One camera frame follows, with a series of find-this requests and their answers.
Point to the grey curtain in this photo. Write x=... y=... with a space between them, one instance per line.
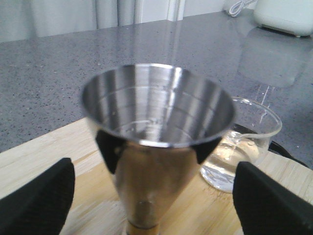
x=24 y=19

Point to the white appliance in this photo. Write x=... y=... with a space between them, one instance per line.
x=290 y=16

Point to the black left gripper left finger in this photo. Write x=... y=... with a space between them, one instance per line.
x=41 y=206

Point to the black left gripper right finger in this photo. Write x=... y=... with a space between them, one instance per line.
x=264 y=207

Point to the steel double jigger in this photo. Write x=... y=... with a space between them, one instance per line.
x=154 y=126

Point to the wooden cutting board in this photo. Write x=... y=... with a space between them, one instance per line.
x=199 y=210

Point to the glass measuring beaker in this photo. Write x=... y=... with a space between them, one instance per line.
x=247 y=141

